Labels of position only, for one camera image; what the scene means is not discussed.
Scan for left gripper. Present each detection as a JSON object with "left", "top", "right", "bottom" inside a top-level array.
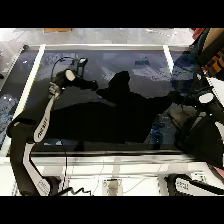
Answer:
[{"left": 75, "top": 78, "right": 100, "bottom": 92}]

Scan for black cable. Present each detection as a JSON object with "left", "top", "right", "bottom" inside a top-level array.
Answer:
[
  {"left": 50, "top": 55, "right": 79, "bottom": 83},
  {"left": 61, "top": 143, "right": 96, "bottom": 197}
]

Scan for orange black striped garment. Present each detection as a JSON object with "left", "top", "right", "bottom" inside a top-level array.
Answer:
[{"left": 203, "top": 49, "right": 224, "bottom": 80}]

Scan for black pants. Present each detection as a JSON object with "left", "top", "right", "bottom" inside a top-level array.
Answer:
[{"left": 43, "top": 70, "right": 174, "bottom": 145}]

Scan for red garment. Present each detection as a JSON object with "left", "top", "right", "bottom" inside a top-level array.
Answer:
[{"left": 192, "top": 27, "right": 206, "bottom": 38}]

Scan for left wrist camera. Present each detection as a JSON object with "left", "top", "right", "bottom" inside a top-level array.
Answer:
[{"left": 76, "top": 57, "right": 89, "bottom": 80}]

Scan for heap of clothes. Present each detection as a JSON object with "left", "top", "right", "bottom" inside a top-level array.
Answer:
[{"left": 190, "top": 27, "right": 224, "bottom": 81}]

